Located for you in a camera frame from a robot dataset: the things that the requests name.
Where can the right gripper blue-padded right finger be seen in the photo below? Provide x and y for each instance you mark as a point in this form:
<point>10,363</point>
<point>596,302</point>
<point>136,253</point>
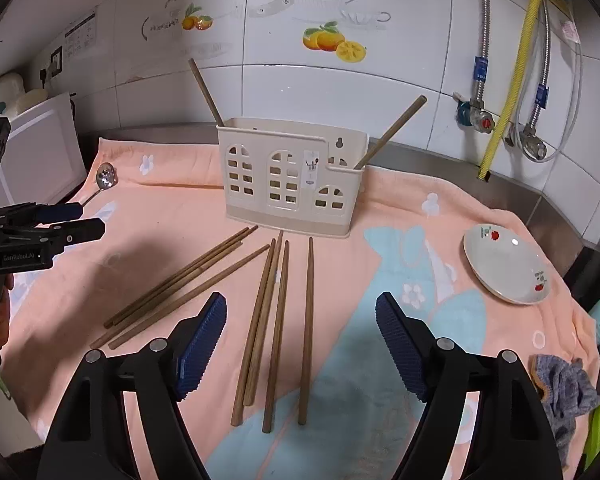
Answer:
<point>512,438</point>

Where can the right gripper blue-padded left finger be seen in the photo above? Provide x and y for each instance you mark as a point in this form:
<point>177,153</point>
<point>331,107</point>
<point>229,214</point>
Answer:
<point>89,437</point>

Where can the wooden chopstick group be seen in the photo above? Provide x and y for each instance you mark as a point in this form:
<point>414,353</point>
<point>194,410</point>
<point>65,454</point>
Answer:
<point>160,299</point>
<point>191,267</point>
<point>145,323</point>
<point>179,279</point>

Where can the wooden chopstick lone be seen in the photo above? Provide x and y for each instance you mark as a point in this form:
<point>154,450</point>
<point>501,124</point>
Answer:
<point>205,92</point>

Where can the person's left hand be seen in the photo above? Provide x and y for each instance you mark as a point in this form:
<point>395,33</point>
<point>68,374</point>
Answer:
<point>7,287</point>

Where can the grey knitted cloth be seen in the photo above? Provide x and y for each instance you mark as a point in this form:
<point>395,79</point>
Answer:
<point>566,393</point>

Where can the white appliance box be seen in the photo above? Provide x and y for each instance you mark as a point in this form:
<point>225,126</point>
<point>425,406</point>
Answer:
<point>42,162</point>

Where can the white plate with red fruit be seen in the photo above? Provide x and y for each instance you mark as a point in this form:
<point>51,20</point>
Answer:
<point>506,265</point>

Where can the peach printed towel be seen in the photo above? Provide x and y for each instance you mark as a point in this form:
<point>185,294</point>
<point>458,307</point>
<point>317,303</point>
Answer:
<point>341,410</point>

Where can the small orange fruit sticker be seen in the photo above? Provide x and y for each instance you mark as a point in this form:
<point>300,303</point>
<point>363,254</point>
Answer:
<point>194,18</point>

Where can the cream plastic utensil holder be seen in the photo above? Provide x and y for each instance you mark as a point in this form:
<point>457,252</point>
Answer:
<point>291,176</point>

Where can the steel angle valve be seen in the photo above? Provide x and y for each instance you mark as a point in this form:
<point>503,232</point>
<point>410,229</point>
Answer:
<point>530,144</point>

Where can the steel slotted spoon black handle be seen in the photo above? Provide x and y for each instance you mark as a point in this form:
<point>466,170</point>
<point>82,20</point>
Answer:
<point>106,178</point>

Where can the black wall socket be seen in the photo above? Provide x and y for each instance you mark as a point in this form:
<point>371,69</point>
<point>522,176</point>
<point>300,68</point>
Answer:
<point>56,62</point>

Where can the red-handled water valve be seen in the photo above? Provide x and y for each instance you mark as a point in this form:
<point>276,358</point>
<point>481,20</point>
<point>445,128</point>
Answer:
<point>471,114</point>

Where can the orange fruit wall sticker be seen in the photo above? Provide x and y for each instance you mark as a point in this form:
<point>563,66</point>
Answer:
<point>328,38</point>

